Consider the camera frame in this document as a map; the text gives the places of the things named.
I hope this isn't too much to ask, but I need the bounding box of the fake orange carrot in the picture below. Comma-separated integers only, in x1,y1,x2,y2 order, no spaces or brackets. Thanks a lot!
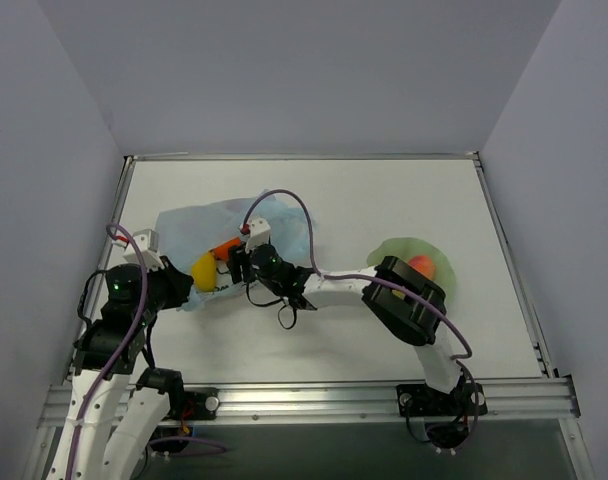
211,237,242,262

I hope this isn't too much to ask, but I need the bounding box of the fake yellow mango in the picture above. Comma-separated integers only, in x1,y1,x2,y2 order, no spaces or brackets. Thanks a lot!
191,251,217,293

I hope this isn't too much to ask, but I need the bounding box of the light blue plastic bag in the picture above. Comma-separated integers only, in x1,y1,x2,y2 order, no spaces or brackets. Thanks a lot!
156,188,321,314

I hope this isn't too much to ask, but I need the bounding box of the fake pink peach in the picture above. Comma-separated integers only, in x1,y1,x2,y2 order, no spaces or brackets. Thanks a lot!
408,255,437,281

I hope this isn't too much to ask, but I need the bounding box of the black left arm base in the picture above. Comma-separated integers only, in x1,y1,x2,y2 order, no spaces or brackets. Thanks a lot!
166,387,220,421

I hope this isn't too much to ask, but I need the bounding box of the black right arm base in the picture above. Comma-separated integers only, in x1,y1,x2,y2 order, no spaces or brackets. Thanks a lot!
396,382,488,418

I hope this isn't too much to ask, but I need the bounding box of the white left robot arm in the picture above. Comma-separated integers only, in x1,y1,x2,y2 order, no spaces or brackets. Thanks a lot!
45,256,192,479

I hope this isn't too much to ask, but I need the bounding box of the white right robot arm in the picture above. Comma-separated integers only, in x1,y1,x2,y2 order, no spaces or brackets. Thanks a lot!
227,244,472,413

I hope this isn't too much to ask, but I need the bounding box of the green wavy glass bowl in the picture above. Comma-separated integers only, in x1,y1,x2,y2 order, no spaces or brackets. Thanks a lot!
366,237,457,301

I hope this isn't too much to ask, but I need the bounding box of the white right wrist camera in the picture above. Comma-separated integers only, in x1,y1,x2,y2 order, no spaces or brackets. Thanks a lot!
240,217,271,254

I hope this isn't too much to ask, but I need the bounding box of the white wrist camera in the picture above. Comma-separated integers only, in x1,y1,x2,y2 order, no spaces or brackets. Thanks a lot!
123,229,163,270
240,217,271,254

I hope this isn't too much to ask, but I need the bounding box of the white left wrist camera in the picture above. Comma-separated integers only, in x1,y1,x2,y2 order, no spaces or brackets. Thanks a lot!
123,229,163,270

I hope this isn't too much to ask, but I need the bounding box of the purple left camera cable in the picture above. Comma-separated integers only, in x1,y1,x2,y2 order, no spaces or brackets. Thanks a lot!
63,222,158,480

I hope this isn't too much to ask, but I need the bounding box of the purple camera cable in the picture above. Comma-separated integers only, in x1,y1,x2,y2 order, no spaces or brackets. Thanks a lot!
241,188,483,431
63,222,158,480

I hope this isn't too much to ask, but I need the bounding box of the aluminium front table rail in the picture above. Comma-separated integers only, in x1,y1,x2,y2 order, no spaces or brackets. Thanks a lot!
36,377,583,429

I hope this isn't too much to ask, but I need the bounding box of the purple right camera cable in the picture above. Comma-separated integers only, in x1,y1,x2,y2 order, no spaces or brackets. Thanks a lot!
241,188,483,431

